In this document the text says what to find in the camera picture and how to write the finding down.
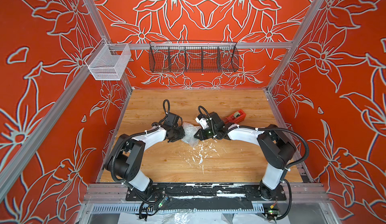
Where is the grey cable duct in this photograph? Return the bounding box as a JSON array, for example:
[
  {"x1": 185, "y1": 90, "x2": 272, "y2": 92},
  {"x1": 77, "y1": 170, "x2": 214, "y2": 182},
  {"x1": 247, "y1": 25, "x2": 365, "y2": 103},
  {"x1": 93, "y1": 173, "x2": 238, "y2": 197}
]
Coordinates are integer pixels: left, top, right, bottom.
[{"x1": 90, "y1": 203, "x2": 264, "y2": 215}]

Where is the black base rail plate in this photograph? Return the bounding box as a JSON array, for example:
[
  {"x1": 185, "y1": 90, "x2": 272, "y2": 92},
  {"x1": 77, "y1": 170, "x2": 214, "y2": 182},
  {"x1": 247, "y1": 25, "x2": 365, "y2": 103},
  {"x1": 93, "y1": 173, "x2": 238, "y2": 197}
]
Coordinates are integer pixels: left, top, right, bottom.
[{"x1": 125, "y1": 182, "x2": 287, "y2": 202}]

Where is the clear plastic bin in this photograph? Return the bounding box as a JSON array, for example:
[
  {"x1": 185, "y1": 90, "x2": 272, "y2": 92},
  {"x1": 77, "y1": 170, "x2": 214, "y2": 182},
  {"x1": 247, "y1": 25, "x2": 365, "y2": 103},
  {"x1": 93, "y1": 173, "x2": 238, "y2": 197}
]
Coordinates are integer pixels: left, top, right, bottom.
[{"x1": 85, "y1": 39, "x2": 132, "y2": 81}]

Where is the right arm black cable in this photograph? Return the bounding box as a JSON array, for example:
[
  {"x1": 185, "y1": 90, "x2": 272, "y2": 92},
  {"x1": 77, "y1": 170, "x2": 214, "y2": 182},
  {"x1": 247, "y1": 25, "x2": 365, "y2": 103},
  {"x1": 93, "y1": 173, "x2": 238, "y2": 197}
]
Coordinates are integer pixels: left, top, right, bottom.
[{"x1": 238, "y1": 125, "x2": 310, "y2": 220}]

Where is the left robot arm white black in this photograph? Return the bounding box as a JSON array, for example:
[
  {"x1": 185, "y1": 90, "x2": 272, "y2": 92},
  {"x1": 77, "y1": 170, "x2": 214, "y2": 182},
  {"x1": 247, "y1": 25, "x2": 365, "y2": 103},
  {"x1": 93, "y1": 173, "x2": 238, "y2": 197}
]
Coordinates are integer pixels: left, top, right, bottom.
[{"x1": 104, "y1": 125, "x2": 185, "y2": 194}]

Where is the clear bubble wrap sheet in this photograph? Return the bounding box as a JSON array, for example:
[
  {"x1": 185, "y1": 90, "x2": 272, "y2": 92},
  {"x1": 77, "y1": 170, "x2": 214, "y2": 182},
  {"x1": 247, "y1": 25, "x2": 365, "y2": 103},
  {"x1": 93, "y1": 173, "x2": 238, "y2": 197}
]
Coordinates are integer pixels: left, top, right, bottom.
[{"x1": 182, "y1": 122, "x2": 201, "y2": 147}]

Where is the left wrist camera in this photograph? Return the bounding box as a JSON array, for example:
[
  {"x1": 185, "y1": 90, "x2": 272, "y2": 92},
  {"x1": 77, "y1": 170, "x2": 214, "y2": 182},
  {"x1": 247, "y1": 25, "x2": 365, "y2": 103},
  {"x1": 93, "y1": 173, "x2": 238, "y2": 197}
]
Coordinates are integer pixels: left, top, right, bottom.
[{"x1": 163, "y1": 112, "x2": 183, "y2": 127}]

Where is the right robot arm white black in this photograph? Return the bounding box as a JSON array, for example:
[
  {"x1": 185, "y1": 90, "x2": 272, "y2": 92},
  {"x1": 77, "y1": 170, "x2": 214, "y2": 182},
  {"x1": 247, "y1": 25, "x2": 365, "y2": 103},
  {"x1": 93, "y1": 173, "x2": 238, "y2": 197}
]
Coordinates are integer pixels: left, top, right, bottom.
[{"x1": 194, "y1": 112, "x2": 310, "y2": 200}]

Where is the black wire basket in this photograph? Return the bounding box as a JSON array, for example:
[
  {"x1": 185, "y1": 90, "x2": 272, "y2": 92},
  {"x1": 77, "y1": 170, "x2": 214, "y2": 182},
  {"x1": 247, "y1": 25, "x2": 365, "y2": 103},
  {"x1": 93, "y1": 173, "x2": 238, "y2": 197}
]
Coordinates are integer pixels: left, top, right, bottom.
[{"x1": 149, "y1": 40, "x2": 239, "y2": 73}]

